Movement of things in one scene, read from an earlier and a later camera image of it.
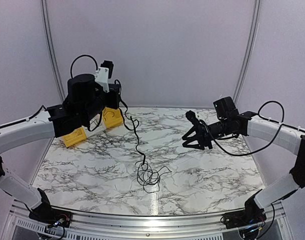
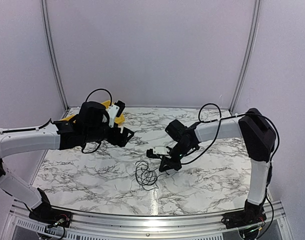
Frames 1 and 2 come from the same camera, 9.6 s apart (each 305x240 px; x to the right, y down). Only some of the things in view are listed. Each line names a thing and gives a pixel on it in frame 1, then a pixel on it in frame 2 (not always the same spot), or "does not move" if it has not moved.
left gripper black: [114, 103] to [123, 139]
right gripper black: [203, 137] to [170, 164]
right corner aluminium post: [255, 22] does not move
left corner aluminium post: [44, 4] does not move
